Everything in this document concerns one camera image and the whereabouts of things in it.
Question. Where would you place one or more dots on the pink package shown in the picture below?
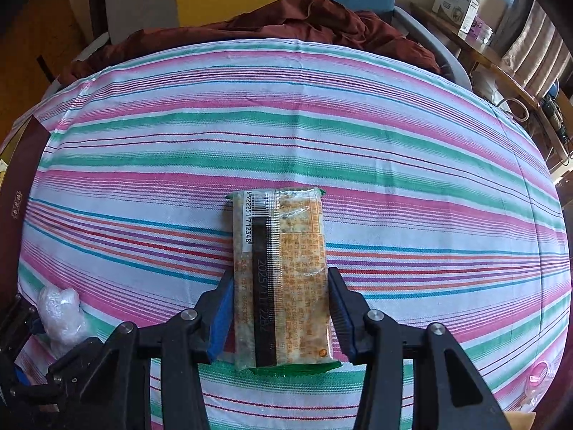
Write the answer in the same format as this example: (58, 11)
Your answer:
(482, 29)

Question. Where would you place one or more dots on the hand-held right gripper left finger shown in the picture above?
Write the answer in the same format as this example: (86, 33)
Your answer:
(221, 322)

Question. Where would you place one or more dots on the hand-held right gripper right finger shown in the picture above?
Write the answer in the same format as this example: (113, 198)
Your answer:
(342, 322)

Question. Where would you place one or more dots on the grey bed rail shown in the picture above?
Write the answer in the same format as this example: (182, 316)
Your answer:
(429, 40)
(85, 51)

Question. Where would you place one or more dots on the white crinkled packet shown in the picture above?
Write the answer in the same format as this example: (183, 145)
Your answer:
(62, 318)

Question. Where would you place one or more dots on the striped bed sheet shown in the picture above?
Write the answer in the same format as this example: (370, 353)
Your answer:
(358, 143)

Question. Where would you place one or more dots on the maroon blanket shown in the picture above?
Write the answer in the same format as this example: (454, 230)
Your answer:
(291, 18)

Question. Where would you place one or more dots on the clear rice cracker packet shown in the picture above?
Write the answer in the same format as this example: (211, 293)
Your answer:
(295, 255)

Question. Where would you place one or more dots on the gold tin box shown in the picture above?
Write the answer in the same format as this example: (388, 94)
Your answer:
(18, 215)

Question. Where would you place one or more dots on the wooden wardrobe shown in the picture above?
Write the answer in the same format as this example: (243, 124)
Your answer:
(36, 31)

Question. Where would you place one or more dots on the clear pink plastic wrapper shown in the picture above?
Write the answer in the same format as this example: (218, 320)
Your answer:
(541, 378)

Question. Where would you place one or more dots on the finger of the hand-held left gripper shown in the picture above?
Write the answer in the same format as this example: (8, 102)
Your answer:
(18, 322)
(67, 365)

